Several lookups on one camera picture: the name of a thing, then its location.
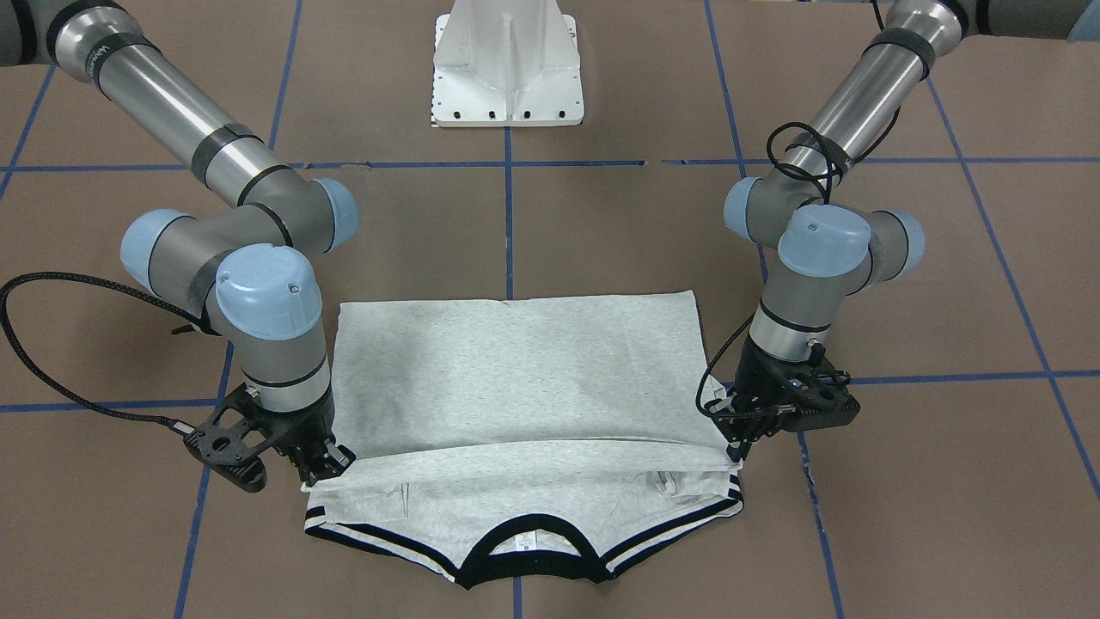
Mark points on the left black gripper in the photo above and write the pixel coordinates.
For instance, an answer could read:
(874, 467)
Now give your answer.
(758, 376)

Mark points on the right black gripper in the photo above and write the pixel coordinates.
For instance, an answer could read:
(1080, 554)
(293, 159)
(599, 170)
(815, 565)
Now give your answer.
(305, 430)

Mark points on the grey cartoon print t-shirt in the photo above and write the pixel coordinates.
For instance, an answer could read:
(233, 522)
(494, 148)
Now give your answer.
(493, 439)

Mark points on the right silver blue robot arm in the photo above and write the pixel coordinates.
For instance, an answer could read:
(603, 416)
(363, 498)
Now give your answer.
(244, 275)

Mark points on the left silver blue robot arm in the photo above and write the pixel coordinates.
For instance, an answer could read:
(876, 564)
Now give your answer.
(827, 250)

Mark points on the white camera mast base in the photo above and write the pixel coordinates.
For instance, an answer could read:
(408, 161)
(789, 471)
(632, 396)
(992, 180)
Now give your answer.
(506, 64)

